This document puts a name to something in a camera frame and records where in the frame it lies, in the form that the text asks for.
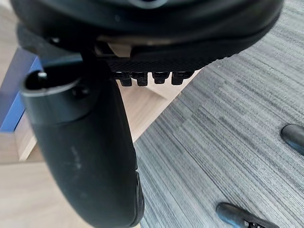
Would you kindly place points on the dark left robot foot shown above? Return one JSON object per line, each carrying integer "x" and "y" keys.
{"x": 293, "y": 136}

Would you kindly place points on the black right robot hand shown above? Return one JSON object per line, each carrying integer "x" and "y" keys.
{"x": 85, "y": 152}

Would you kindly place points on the blue folder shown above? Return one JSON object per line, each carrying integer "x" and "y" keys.
{"x": 16, "y": 95}

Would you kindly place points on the dark robot foot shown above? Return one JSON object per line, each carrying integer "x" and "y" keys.
{"x": 293, "y": 136}
{"x": 240, "y": 217}

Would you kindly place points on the dark right robot foot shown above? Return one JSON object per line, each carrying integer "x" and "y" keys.
{"x": 240, "y": 217}

